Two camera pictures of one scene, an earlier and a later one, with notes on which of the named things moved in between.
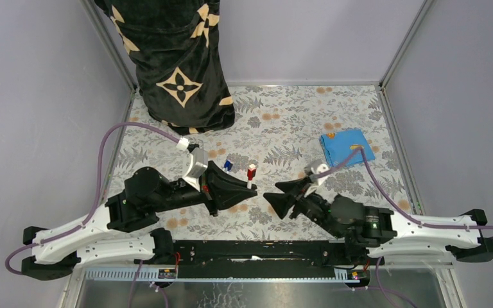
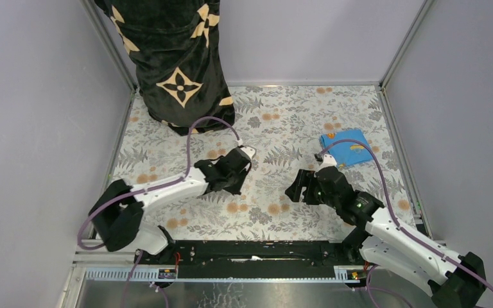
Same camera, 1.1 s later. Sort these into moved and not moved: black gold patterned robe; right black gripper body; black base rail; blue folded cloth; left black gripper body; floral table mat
Moved: right black gripper body; left black gripper body
Not moved: black gold patterned robe; black base rail; floral table mat; blue folded cloth
